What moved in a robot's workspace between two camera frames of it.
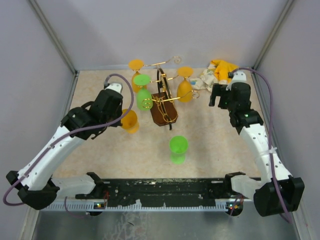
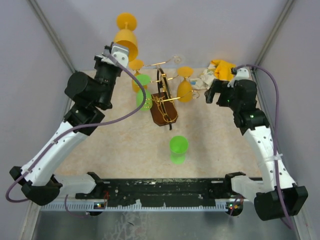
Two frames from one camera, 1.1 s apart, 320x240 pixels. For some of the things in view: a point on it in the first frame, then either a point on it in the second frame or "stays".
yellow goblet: (129, 122) to (126, 36)
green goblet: (144, 97) stays
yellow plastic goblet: (136, 64) stays
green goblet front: (178, 146) stays
